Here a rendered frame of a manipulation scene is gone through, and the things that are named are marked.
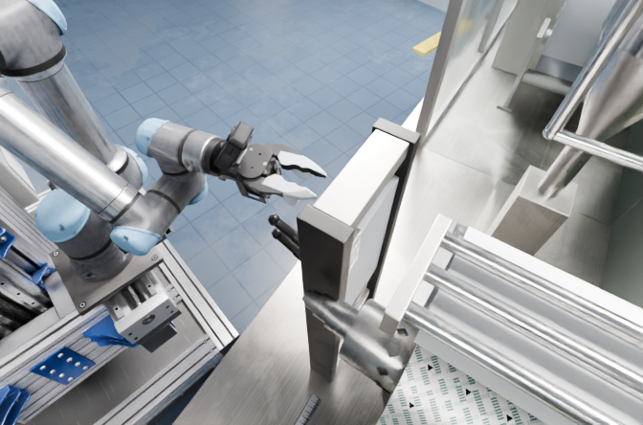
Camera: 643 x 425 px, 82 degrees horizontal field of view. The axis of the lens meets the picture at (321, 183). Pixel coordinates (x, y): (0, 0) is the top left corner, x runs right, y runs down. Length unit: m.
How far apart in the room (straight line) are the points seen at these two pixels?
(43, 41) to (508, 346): 0.80
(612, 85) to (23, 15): 0.88
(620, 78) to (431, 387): 0.45
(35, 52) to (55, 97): 0.10
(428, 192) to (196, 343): 1.05
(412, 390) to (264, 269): 1.64
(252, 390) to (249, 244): 1.26
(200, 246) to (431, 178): 1.34
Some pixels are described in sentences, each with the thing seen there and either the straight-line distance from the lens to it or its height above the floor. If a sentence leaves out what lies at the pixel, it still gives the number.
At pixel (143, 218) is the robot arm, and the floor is 1.15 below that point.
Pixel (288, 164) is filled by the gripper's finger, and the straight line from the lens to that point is 0.63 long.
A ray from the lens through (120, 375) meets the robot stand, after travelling 1.70.
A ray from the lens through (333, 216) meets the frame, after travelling 0.33.
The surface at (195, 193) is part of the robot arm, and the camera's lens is 0.82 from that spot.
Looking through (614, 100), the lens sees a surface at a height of 1.40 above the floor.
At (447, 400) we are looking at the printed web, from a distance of 0.32.
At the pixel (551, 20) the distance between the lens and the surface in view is 0.92.
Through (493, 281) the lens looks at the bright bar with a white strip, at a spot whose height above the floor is 1.44.
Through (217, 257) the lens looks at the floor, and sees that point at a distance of 2.01.
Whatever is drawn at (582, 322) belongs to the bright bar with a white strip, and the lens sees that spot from 0.35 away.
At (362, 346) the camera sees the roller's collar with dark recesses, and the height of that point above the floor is 1.36.
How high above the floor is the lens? 1.71
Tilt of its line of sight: 51 degrees down
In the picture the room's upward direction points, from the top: straight up
